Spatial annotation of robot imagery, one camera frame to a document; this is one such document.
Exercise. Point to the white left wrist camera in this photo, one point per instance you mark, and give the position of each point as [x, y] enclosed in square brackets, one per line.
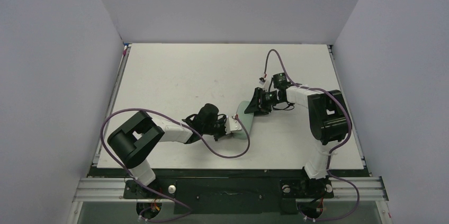
[232, 125]

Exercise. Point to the aluminium mounting rail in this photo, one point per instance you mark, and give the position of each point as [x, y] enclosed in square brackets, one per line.
[113, 189]

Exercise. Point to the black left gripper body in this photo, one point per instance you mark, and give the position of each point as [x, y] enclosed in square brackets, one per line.
[222, 127]

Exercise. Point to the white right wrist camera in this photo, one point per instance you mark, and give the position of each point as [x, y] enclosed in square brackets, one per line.
[264, 84]

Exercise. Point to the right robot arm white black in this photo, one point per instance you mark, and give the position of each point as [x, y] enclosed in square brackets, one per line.
[329, 120]

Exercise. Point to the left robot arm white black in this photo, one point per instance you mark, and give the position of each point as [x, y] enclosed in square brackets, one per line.
[134, 140]

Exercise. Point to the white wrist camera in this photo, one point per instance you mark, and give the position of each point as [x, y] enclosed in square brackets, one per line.
[232, 125]
[264, 84]

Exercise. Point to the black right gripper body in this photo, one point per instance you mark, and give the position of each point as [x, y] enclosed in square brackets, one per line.
[262, 101]

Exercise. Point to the mint green umbrella case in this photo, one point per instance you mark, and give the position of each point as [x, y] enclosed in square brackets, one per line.
[246, 119]

